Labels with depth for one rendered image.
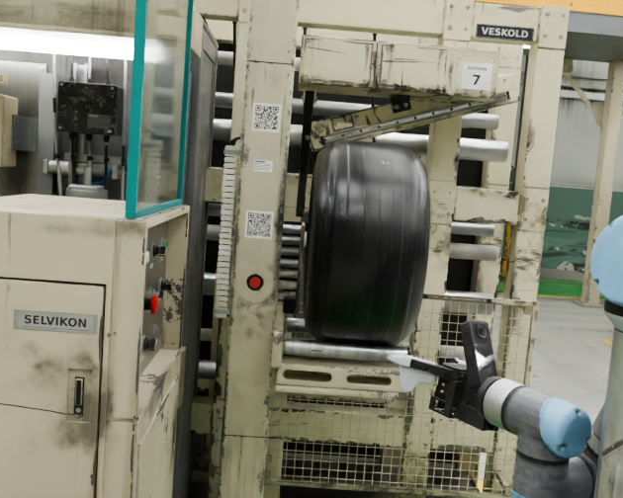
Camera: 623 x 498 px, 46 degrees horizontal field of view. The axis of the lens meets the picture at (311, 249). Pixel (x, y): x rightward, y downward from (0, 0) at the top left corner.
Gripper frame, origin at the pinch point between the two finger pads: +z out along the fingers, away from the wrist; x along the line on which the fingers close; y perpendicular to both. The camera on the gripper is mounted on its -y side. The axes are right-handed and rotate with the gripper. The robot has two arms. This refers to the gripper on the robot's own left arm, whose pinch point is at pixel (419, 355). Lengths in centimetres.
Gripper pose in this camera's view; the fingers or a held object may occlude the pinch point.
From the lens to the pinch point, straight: 136.5
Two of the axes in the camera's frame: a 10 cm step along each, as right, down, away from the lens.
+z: -5.1, -1.3, 8.5
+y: -1.9, 9.8, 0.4
